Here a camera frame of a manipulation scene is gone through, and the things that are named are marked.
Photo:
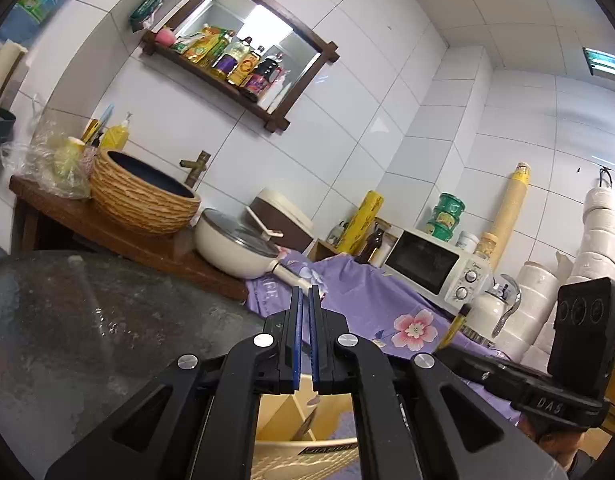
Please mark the stack of white paper bowls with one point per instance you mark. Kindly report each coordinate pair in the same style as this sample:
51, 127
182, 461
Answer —
535, 300

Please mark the yellow soap dispenser bottle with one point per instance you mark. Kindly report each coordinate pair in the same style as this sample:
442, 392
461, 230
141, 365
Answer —
114, 137

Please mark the cream pot with glass lid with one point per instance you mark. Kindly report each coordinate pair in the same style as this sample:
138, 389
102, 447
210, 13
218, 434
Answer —
232, 252

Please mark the black wall hook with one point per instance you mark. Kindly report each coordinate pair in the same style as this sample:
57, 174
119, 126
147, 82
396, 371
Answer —
605, 177

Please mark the dark green wall holder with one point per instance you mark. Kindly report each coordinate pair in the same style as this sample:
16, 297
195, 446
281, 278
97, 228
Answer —
1, 127

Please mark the yellow seasoning pouch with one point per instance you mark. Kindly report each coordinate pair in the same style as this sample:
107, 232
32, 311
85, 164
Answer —
200, 45

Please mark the white plastic bottle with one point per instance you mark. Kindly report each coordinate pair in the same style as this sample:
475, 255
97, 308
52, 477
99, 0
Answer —
280, 90

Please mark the yellow cling film roll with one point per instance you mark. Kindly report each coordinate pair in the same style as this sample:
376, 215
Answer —
360, 222

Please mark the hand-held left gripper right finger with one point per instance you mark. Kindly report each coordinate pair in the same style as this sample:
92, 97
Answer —
315, 340

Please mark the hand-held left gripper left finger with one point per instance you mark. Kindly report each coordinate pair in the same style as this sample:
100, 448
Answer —
298, 340

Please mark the brown glass bottle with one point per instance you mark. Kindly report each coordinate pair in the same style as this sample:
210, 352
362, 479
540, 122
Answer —
371, 247

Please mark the wooden framed mirror shelf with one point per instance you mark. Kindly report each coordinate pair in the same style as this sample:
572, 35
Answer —
307, 35

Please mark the cream plastic utensil holder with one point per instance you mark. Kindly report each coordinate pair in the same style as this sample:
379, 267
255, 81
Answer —
287, 455

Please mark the small clear bottle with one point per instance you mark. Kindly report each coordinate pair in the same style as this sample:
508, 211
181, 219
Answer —
337, 232

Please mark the yellow black stick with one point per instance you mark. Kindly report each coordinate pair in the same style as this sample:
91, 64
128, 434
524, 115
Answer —
457, 322

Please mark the hanging stack of white rolls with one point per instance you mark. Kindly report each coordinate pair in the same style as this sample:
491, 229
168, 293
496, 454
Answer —
600, 235

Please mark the ceiling light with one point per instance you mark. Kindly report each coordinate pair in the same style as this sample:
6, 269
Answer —
605, 62

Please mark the clear plastic bag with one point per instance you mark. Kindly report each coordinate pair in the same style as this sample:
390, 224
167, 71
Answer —
42, 160

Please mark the brown white rice cooker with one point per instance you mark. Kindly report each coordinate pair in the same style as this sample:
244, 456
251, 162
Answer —
282, 220

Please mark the white jar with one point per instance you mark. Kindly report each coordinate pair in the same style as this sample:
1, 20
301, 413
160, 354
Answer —
466, 242

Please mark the green hanging packet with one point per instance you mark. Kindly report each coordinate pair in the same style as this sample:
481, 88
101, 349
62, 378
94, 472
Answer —
150, 5

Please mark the purple floral cloth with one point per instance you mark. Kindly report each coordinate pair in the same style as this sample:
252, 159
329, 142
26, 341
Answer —
367, 300

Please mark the green oil bottle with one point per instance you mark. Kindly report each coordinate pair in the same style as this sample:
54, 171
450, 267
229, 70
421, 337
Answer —
226, 42

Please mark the pink cup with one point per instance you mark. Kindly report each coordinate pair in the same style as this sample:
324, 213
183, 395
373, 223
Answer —
165, 36

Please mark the white kettle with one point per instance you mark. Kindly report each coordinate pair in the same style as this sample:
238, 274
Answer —
487, 310

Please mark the gold label oil bottle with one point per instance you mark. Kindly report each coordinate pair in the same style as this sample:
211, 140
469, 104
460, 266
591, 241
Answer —
247, 67

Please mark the dark wooden stand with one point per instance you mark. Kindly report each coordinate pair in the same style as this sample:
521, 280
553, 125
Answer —
112, 245

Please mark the dark soy sauce bottle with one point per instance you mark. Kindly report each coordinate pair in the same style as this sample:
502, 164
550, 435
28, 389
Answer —
262, 80

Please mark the brass bamboo faucet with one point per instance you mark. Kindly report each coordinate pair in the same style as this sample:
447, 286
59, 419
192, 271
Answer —
196, 165

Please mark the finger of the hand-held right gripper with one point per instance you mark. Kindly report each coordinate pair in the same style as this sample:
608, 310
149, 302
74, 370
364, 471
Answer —
492, 372

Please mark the woven pattern wash basin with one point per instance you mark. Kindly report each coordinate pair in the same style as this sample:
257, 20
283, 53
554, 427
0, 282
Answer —
137, 200

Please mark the white microwave oven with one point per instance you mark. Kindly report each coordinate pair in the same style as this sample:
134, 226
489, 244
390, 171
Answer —
427, 265

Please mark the purple label oil bottle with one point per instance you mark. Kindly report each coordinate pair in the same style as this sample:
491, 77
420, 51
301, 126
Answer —
230, 62

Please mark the blue toothbrush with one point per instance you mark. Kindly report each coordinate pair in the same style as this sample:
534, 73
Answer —
104, 117

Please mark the white rice spoon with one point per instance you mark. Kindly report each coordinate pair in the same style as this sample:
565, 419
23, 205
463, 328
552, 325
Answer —
261, 222

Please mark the light wooden box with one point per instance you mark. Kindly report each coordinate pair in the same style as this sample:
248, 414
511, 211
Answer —
321, 250

